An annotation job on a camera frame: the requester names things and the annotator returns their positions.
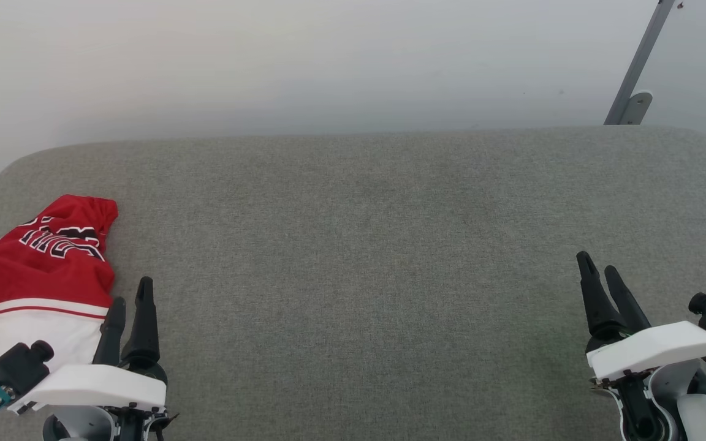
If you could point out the grey metal pole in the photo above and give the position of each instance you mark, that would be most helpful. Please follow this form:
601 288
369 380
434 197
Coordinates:
638 67

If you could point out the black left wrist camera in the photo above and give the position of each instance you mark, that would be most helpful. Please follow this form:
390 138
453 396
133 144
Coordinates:
16 367

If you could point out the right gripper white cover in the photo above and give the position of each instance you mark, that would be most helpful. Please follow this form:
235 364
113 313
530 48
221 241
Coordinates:
647 349

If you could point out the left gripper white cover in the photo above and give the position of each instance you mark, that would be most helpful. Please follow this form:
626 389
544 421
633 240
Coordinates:
95 386

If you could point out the red and white jersey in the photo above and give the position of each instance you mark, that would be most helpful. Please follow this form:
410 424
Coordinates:
34 275

